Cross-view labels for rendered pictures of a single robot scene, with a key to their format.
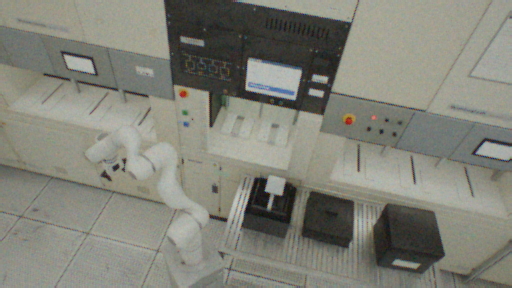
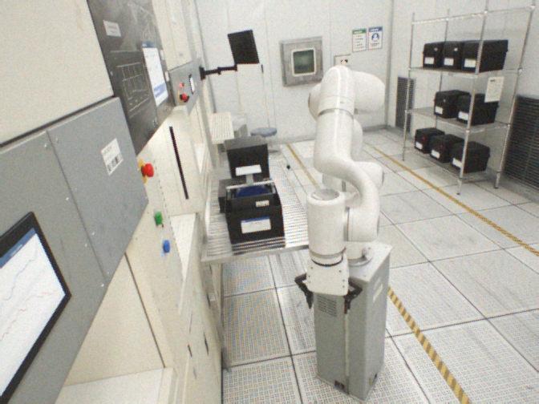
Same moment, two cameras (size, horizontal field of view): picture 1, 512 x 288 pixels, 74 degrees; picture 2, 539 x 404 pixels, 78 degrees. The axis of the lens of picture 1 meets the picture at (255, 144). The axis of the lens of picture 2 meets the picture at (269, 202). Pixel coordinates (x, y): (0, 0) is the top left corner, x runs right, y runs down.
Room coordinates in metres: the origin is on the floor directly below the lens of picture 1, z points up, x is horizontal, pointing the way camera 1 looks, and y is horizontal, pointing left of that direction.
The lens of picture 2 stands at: (1.41, 1.40, 1.63)
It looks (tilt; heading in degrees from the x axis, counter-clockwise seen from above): 25 degrees down; 258
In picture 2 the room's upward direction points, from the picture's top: 7 degrees counter-clockwise
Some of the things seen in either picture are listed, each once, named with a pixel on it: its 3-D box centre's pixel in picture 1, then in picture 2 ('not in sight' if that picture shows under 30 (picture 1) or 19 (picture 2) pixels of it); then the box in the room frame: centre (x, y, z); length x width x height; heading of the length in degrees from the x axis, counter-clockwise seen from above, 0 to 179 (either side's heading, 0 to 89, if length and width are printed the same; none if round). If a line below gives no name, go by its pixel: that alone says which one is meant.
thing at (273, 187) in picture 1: (271, 200); (252, 199); (1.18, -0.14, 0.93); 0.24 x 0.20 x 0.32; 171
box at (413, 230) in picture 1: (405, 238); (246, 158); (1.06, -0.95, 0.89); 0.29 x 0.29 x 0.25; 87
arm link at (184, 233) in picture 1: (185, 234); (358, 191); (0.81, 0.29, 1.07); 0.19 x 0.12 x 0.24; 148
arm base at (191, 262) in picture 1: (191, 249); (350, 235); (0.84, 0.28, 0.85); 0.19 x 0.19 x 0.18
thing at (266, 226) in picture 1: (269, 207); (253, 212); (1.18, -0.14, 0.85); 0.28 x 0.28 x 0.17; 81
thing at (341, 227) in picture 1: (329, 216); (241, 190); (1.18, -0.52, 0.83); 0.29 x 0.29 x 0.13; 82
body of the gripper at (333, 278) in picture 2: (112, 163); (327, 271); (1.16, 0.78, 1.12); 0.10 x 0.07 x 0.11; 147
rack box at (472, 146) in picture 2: not in sight; (468, 156); (-1.40, -1.43, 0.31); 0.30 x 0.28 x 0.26; 81
